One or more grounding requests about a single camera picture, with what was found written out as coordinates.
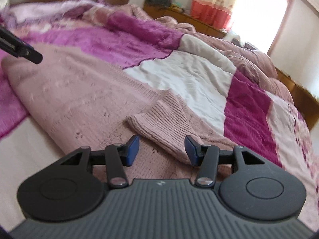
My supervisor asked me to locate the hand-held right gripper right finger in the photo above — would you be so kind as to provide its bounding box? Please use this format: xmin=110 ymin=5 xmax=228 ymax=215
xmin=185 ymin=134 xmax=266 ymax=188

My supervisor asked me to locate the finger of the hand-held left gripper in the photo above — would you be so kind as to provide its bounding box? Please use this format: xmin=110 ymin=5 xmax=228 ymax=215
xmin=0 ymin=26 xmax=43 ymax=65

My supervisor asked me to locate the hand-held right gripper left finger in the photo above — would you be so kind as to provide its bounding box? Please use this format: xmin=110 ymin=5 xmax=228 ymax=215
xmin=59 ymin=134 xmax=140 ymax=189

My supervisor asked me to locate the pink knitted cardigan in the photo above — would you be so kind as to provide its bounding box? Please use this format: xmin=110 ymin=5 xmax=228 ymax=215
xmin=1 ymin=43 xmax=240 ymax=183

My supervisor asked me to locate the lilac floral pillow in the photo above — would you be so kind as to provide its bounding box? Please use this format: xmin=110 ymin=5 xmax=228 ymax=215
xmin=0 ymin=0 xmax=105 ymax=28

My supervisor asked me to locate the magenta patchwork quilt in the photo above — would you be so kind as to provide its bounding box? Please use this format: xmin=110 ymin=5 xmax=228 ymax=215
xmin=0 ymin=0 xmax=319 ymax=232

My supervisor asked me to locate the crumpled pink duvet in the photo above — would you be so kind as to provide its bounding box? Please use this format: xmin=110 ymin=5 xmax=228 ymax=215
xmin=132 ymin=4 xmax=295 ymax=103

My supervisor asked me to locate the white plush toy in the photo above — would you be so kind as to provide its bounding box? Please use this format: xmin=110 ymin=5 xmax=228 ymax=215
xmin=223 ymin=30 xmax=244 ymax=47

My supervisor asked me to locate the red and white curtain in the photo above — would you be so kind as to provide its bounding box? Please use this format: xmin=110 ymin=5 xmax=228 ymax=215
xmin=191 ymin=0 xmax=250 ymax=31

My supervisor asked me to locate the window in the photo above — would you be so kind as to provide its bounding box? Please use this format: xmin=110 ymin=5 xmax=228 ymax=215
xmin=232 ymin=0 xmax=294 ymax=55

